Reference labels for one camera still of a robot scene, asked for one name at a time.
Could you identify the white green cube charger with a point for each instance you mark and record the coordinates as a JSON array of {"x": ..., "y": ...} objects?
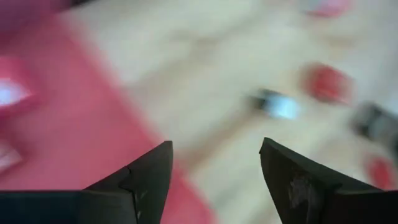
[{"x": 280, "y": 107}]

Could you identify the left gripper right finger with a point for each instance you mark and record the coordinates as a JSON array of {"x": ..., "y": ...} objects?
[{"x": 311, "y": 199}]

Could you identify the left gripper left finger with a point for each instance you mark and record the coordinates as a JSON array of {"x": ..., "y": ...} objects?
[{"x": 102, "y": 205}]

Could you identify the red rectangular box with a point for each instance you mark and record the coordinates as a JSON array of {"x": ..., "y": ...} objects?
[
  {"x": 328, "y": 84},
  {"x": 381, "y": 172}
]

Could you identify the small red white block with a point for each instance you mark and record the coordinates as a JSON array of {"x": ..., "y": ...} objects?
[{"x": 326, "y": 7}]

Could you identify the pink translucent plastic bin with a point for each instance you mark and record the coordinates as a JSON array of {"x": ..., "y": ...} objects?
[{"x": 77, "y": 140}]

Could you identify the small shiny red item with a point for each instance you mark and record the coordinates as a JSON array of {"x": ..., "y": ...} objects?
[{"x": 12, "y": 93}]

